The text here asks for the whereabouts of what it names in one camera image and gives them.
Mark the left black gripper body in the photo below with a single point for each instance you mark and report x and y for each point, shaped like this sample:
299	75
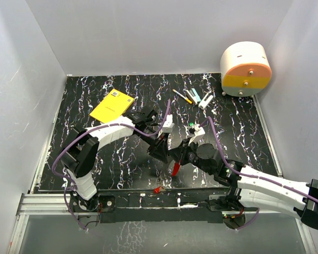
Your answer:
150	139

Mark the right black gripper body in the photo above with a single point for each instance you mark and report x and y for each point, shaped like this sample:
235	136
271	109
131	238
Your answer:
190	153

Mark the red key tag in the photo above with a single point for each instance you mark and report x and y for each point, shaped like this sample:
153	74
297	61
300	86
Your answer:
159	189

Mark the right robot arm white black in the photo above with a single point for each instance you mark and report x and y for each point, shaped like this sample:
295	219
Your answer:
250	187

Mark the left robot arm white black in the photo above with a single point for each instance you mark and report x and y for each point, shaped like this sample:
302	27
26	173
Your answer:
78	156

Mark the white clip tool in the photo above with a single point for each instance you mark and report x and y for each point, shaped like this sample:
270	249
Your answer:
205	101

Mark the yellow white pen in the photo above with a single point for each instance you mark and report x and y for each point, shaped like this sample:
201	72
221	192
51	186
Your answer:
183	97

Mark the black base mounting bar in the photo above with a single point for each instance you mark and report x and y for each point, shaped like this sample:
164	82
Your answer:
170	205

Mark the yellow notebook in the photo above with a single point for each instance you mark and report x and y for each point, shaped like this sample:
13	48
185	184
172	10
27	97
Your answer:
112	106

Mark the light blue marker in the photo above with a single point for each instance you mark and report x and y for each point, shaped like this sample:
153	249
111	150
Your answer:
191	96

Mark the round pastel drawer cabinet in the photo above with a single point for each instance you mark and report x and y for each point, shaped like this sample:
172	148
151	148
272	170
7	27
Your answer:
244	69

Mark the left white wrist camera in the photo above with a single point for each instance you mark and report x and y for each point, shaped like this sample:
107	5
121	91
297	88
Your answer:
168	125

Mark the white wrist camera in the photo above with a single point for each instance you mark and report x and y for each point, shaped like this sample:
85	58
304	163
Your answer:
197	133
168	125

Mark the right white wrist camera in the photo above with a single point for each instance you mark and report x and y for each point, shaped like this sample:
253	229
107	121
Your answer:
197	133

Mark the aluminium frame rail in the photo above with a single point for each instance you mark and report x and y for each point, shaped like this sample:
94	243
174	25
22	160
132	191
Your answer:
43	224

